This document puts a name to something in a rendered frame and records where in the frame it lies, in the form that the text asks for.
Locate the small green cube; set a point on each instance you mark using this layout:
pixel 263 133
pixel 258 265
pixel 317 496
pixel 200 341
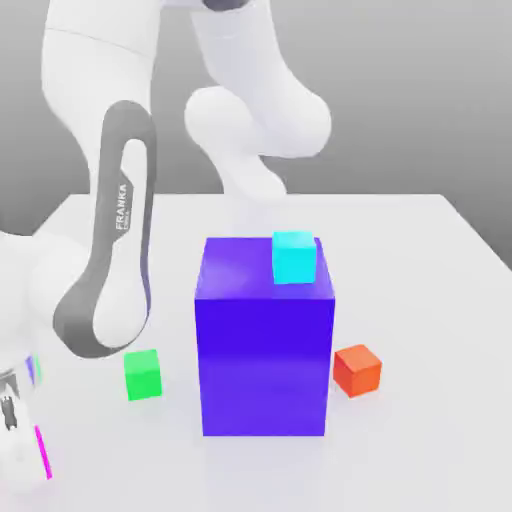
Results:
pixel 142 376

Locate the large blue box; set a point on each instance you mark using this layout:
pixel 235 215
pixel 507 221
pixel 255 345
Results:
pixel 262 360

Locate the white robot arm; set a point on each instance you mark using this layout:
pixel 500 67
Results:
pixel 120 72

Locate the small cyan cube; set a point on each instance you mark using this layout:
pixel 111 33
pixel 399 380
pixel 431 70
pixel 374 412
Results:
pixel 294 260

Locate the small orange cube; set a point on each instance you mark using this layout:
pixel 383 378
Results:
pixel 358 372

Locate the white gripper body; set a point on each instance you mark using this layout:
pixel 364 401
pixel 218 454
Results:
pixel 20 460

